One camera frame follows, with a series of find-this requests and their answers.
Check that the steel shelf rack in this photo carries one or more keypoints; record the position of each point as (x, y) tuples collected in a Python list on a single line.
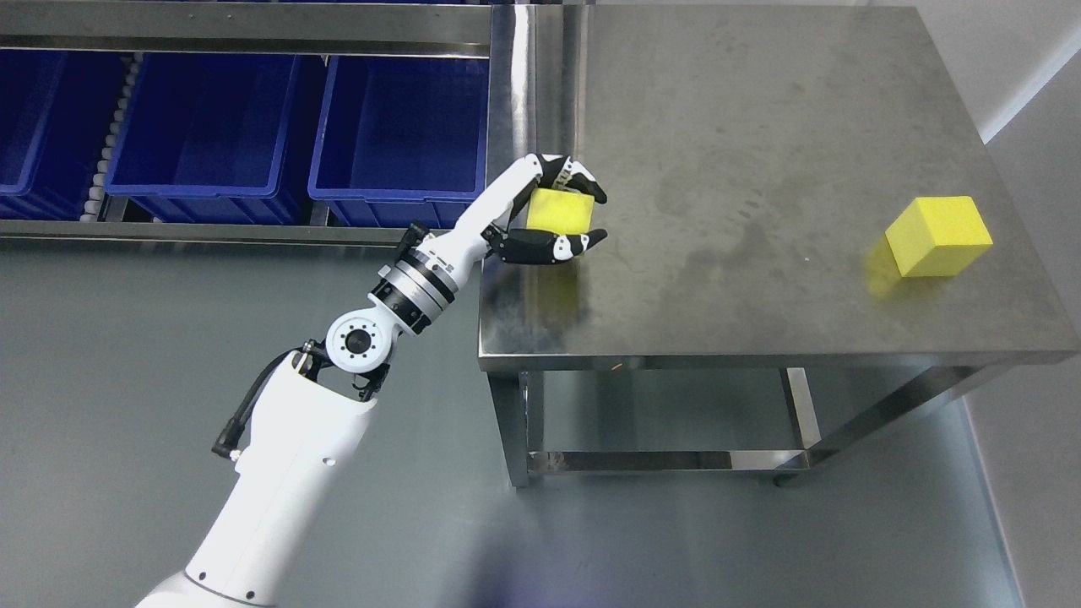
[(346, 29)]

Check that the blue bin far left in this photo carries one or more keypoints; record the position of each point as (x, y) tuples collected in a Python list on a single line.
[(56, 110)]

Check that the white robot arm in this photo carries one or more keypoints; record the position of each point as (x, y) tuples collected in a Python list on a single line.
[(302, 423)]

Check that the yellow foam block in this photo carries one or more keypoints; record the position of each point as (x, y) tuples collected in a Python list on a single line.
[(937, 237), (558, 224)]

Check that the blue bin middle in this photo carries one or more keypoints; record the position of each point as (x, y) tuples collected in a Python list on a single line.
[(219, 138)]

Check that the stainless steel table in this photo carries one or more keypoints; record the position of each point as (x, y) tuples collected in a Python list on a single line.
[(753, 156)]

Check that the blue bin beside table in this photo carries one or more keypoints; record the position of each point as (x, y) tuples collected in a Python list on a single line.
[(401, 140)]

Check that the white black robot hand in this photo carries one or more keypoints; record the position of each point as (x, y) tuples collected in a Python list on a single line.
[(484, 228)]

